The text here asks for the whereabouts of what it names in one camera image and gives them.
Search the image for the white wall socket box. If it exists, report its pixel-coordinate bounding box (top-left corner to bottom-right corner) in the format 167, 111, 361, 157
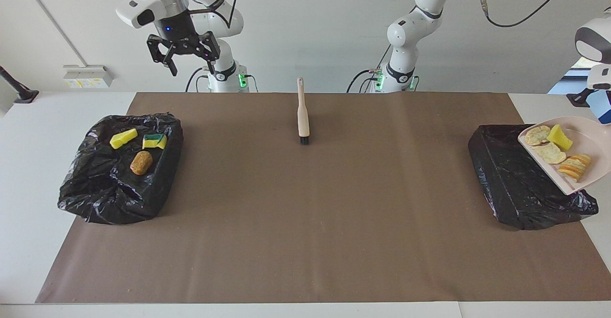
63, 64, 114, 89

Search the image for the small orange striped sponge roll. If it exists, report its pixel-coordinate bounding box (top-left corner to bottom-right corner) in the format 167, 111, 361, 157
533, 142, 567, 165

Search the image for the yellow sponge piece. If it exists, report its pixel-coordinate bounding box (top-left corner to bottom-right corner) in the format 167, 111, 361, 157
109, 127, 138, 150

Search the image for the black clamp stand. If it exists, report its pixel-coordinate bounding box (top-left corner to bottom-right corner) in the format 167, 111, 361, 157
566, 88, 593, 107
0, 65, 40, 105

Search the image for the black bag covered flat bin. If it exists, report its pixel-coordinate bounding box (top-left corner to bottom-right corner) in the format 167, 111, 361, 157
467, 124, 599, 231

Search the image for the black base power cable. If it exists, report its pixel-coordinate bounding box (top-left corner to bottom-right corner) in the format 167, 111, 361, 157
185, 66, 211, 93
346, 46, 390, 93

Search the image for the beige handled black bristle brush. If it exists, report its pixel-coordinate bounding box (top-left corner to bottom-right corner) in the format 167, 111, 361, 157
297, 77, 311, 146

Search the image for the green-topped yellow sponge wedge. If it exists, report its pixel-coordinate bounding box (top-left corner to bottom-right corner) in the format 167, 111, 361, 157
547, 124, 573, 151

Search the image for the pale pink plastic dustpan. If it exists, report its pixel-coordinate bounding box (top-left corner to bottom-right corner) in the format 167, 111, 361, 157
517, 116, 611, 196

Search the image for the large orange striped sponge roll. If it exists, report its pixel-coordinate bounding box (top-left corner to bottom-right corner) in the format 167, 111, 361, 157
558, 154, 592, 182

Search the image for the open black bag lined bin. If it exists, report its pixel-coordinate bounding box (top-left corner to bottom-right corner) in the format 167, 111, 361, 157
57, 113, 184, 225

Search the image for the yellow sponge piece green-backed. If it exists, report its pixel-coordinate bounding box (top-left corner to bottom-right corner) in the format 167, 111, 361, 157
142, 134, 168, 150

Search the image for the brown paper table mat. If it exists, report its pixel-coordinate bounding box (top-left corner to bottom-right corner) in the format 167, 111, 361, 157
36, 92, 611, 304

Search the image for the brown cracked sponge lump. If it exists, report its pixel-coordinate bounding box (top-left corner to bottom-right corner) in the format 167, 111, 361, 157
130, 150, 154, 175

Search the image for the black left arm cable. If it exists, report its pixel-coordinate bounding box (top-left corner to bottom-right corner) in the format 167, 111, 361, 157
479, 0, 581, 28

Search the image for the pale yellow sponge chip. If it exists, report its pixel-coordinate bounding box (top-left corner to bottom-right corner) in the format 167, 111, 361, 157
525, 125, 552, 147

